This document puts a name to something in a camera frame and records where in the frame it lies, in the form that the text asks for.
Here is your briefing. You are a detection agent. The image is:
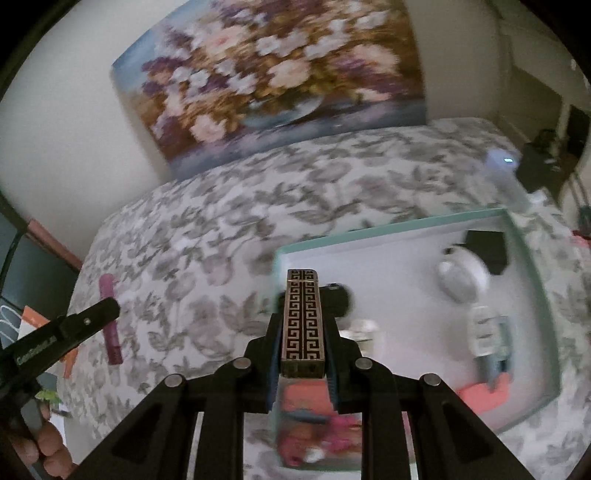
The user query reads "pink cloud-shaped case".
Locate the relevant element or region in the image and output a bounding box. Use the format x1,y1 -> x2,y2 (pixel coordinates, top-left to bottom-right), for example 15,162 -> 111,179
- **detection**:
456,373 -> 512,412

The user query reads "pink lip gloss tube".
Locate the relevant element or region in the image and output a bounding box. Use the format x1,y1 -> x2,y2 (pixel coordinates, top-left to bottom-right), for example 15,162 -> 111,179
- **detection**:
98,274 -> 124,366

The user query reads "black plugged-in power adapter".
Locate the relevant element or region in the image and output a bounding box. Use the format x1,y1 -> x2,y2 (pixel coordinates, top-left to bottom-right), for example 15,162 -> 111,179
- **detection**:
516,130 -> 579,195

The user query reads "dark teal cabinet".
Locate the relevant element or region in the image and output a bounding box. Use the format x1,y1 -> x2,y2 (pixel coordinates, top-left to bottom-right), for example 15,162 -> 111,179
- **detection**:
0,198 -> 80,356

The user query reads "white power strip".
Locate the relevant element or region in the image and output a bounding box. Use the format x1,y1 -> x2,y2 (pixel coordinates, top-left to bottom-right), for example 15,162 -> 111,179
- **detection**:
484,148 -> 533,209

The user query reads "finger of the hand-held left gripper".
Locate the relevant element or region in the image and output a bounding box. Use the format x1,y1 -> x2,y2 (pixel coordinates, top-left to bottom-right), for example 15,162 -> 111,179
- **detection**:
60,296 -> 122,345

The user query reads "person's left hand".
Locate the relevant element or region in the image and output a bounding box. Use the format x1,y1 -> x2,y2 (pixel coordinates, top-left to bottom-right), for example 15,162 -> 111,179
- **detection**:
10,401 -> 75,480

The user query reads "coral and blue case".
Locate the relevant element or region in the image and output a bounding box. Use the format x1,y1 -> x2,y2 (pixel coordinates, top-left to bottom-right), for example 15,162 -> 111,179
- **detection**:
281,387 -> 334,421

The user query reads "black charger block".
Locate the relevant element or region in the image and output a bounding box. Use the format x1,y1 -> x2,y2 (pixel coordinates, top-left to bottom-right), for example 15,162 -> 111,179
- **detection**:
463,229 -> 509,274

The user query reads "brown doll pink dress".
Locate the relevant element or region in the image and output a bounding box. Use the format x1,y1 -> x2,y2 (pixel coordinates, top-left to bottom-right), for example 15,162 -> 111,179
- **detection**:
279,418 -> 333,467

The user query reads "white wall charger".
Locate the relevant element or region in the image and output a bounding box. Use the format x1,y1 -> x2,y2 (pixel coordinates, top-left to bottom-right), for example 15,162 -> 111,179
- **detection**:
468,306 -> 509,358

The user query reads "floral painting canvas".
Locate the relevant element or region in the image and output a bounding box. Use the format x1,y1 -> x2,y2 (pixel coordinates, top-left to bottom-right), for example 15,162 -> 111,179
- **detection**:
111,0 -> 428,181

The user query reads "gold patterned rectangular box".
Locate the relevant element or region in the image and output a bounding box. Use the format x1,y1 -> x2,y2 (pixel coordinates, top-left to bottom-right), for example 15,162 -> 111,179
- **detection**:
280,268 -> 330,380

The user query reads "teal shallow cardboard box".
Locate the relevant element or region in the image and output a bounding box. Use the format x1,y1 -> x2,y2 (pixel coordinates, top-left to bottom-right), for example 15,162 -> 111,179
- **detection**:
272,208 -> 561,472

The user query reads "white and black device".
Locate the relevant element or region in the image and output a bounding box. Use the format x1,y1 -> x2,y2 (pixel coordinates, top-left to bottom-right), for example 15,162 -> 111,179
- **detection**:
438,248 -> 491,304

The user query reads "grey floral blanket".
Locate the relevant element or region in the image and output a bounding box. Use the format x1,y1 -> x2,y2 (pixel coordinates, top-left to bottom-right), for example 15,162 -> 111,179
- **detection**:
60,115 -> 591,480

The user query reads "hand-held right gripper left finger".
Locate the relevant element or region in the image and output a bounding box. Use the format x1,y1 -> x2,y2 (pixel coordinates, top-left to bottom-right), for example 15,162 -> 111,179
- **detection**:
76,314 -> 283,480

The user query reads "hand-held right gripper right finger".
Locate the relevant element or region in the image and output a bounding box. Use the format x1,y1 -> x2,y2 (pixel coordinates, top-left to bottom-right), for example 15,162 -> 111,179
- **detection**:
324,318 -> 529,480

